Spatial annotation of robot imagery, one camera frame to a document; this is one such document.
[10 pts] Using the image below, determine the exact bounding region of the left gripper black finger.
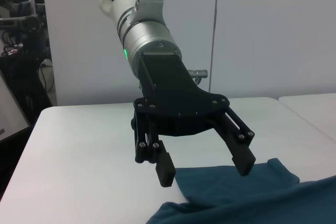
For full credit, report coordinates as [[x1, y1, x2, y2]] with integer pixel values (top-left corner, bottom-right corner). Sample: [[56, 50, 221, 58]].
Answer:
[[209, 106, 257, 177]]

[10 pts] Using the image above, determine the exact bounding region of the black equipment rig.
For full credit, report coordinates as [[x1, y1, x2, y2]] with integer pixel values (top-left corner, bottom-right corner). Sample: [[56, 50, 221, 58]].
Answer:
[[0, 0, 57, 120]]

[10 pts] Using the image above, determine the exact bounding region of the blue shirt with FREE print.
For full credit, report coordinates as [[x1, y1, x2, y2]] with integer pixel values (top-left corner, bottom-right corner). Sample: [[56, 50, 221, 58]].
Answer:
[[146, 157, 336, 224]]

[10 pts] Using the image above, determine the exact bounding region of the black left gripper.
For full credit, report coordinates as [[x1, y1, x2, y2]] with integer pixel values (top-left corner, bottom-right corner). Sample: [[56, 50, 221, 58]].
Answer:
[[130, 52, 232, 188]]

